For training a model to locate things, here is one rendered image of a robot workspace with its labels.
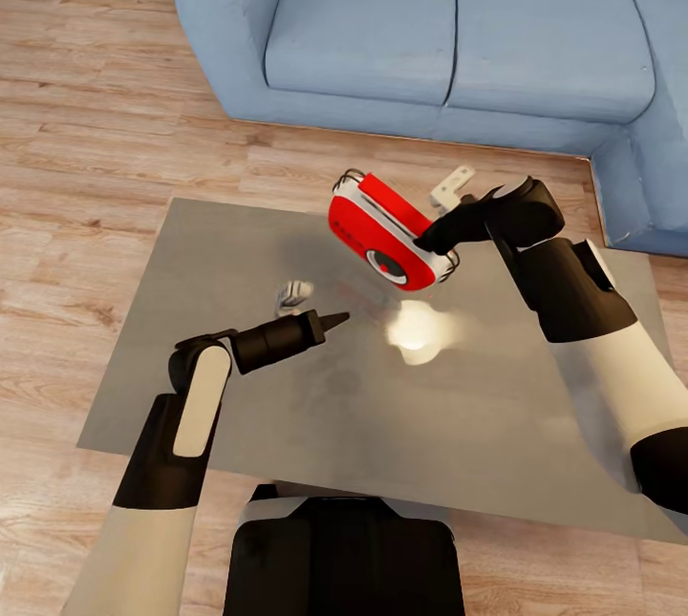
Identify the radio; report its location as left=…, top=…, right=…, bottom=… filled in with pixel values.
left=328, top=168, right=460, bottom=291

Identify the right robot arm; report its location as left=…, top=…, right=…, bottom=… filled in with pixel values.
left=413, top=166, right=688, bottom=539

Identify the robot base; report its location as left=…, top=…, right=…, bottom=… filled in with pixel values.
left=223, top=483, right=465, bottom=616

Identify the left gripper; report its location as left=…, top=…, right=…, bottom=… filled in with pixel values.
left=260, top=309, right=351, bottom=365

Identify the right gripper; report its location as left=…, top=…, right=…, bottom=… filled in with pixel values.
left=413, top=194, right=476, bottom=256

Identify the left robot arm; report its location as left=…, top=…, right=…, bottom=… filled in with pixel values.
left=59, top=281, right=351, bottom=616

